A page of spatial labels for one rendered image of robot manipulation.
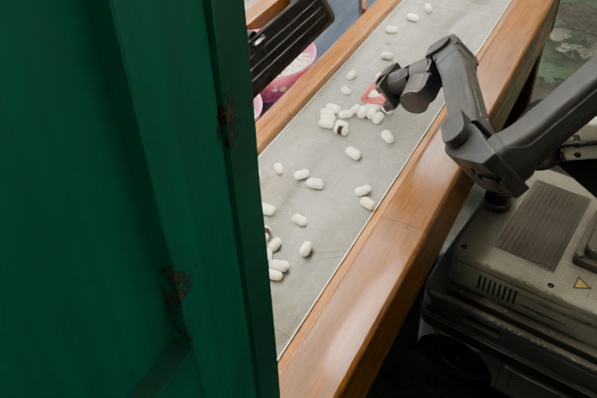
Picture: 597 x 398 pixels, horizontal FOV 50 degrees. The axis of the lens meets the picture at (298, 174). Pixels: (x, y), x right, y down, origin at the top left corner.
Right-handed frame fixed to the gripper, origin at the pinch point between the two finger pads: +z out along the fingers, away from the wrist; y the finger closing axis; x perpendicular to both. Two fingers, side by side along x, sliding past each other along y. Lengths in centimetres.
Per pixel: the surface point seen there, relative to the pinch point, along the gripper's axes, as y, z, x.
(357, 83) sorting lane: -17.2, 12.7, 0.8
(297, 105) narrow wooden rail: 1.3, 16.9, -5.7
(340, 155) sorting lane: 11.0, 5.6, 6.2
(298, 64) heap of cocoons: -18.9, 27.0, -10.2
